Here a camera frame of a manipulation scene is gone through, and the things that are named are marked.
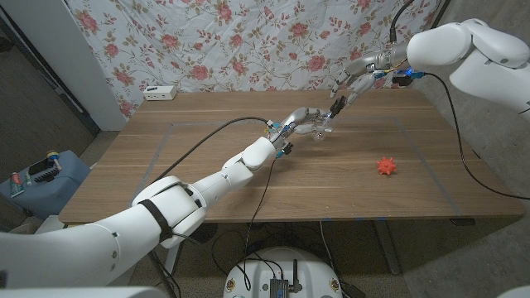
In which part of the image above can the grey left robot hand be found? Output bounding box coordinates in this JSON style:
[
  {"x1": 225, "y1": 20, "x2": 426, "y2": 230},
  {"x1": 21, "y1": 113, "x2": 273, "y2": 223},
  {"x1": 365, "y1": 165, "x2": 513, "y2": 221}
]
[{"x1": 267, "y1": 105, "x2": 335, "y2": 157}]

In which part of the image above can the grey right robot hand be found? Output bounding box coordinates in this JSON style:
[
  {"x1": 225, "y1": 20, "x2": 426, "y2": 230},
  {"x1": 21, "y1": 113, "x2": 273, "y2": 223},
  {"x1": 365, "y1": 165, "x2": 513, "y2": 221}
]
[{"x1": 329, "y1": 42, "x2": 413, "y2": 104}]

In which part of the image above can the clear plastic dispenser bottle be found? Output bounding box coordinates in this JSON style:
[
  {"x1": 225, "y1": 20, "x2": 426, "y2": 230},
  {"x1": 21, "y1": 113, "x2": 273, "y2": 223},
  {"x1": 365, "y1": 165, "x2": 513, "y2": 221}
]
[{"x1": 310, "y1": 111, "x2": 335, "y2": 142}]

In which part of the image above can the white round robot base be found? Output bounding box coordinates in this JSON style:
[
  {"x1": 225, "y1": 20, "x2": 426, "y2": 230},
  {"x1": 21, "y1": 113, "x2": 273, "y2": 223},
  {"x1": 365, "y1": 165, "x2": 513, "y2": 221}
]
[{"x1": 223, "y1": 247, "x2": 344, "y2": 298}]

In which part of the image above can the orange spiky stress ball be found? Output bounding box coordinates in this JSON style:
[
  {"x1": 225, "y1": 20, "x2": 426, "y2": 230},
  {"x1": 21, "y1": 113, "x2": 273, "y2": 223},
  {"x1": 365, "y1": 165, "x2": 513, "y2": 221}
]
[{"x1": 376, "y1": 156, "x2": 398, "y2": 176}]

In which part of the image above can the black backdrop stand pole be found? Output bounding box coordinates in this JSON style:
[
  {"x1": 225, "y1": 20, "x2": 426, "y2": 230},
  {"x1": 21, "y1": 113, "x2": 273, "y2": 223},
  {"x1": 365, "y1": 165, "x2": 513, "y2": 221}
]
[{"x1": 421, "y1": 0, "x2": 452, "y2": 53}]

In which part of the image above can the floral backdrop cloth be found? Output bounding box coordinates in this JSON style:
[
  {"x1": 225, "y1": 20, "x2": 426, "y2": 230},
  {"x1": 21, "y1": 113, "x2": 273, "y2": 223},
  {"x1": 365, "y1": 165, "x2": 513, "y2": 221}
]
[{"x1": 65, "y1": 0, "x2": 442, "y2": 119}]

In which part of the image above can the white power strip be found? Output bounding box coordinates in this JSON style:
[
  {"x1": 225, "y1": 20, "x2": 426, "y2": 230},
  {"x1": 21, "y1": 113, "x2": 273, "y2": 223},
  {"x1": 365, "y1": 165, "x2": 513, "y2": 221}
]
[{"x1": 142, "y1": 85, "x2": 178, "y2": 102}]

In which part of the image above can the black round floor object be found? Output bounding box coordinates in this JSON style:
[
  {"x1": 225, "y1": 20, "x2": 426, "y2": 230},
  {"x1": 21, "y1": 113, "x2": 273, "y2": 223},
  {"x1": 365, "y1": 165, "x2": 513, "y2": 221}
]
[{"x1": 198, "y1": 223, "x2": 219, "y2": 244}]

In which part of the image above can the grey table leg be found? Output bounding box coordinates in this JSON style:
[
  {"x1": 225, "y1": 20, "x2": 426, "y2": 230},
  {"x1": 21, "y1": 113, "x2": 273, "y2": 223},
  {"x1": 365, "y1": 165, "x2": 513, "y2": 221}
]
[{"x1": 372, "y1": 219, "x2": 402, "y2": 276}]

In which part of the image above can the black antenna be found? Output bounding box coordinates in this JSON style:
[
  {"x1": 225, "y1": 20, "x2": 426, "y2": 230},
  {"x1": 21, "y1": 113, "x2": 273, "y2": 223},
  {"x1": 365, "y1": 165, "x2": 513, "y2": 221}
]
[{"x1": 289, "y1": 259, "x2": 302, "y2": 293}]

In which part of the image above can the grey electronics box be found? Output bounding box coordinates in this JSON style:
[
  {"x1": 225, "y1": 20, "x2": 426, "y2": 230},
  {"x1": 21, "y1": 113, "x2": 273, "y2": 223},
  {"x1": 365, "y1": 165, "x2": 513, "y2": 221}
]
[{"x1": 269, "y1": 278, "x2": 290, "y2": 298}]

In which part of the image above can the black power adapter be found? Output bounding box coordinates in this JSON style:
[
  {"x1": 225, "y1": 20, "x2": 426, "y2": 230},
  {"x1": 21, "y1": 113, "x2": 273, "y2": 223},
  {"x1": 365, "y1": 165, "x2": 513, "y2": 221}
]
[{"x1": 341, "y1": 282, "x2": 368, "y2": 298}]

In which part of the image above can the white table leg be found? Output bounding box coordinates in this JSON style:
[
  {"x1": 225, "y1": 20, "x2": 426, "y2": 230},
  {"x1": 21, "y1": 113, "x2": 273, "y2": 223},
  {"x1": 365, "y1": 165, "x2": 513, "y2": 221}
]
[{"x1": 165, "y1": 244, "x2": 183, "y2": 275}]

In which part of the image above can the black hair brush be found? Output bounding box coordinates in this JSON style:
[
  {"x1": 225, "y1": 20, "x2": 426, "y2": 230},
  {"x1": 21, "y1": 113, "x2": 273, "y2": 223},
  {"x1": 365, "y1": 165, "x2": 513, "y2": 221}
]
[{"x1": 27, "y1": 158, "x2": 57, "y2": 183}]

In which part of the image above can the white robot torso edge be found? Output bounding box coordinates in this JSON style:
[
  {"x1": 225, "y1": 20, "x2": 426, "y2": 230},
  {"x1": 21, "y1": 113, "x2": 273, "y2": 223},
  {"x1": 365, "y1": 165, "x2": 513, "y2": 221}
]
[{"x1": 0, "y1": 285, "x2": 169, "y2": 298}]

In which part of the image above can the red green toothpaste tube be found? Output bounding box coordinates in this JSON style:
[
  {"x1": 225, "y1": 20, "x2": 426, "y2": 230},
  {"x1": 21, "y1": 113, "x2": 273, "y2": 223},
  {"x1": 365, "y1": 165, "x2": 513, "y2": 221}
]
[{"x1": 9, "y1": 171, "x2": 25, "y2": 199}]

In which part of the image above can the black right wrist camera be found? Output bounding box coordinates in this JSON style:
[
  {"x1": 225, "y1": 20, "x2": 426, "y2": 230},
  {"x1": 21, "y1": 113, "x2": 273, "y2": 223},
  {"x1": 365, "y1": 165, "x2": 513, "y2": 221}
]
[{"x1": 392, "y1": 70, "x2": 426, "y2": 88}]

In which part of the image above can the right arm thick black cable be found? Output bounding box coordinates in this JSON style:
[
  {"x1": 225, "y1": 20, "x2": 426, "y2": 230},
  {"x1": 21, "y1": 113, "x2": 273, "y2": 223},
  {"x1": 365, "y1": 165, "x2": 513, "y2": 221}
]
[{"x1": 388, "y1": 0, "x2": 415, "y2": 46}]

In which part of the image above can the arm thick black cable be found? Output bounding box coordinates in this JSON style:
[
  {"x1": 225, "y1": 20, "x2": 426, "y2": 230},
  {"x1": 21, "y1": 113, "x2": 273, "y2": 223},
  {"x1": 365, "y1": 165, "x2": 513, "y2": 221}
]
[
  {"x1": 388, "y1": 0, "x2": 415, "y2": 46},
  {"x1": 157, "y1": 116, "x2": 272, "y2": 185}
]

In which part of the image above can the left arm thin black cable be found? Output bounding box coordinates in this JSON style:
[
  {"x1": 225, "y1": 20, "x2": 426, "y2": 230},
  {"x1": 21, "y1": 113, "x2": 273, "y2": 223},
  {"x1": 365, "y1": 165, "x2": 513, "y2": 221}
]
[{"x1": 243, "y1": 156, "x2": 279, "y2": 293}]

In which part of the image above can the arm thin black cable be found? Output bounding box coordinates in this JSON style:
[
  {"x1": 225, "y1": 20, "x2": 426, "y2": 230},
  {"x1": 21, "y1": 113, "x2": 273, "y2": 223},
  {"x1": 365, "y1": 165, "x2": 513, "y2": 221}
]
[
  {"x1": 422, "y1": 72, "x2": 530, "y2": 202},
  {"x1": 243, "y1": 156, "x2": 279, "y2": 293}
]

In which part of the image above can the left arm thick black cable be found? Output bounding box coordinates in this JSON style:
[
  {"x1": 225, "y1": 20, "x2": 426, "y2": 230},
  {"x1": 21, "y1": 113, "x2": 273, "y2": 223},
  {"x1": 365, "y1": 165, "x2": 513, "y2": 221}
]
[{"x1": 157, "y1": 116, "x2": 272, "y2": 185}]

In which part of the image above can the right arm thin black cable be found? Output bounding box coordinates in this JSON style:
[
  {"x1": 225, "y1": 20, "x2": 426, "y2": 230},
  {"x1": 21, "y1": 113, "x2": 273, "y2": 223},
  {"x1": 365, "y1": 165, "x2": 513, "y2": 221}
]
[{"x1": 422, "y1": 72, "x2": 530, "y2": 202}]

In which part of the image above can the grey floor cable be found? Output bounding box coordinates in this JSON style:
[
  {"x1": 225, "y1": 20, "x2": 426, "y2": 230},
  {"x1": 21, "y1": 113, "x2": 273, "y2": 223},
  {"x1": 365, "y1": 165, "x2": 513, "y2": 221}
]
[{"x1": 319, "y1": 221, "x2": 340, "y2": 286}]

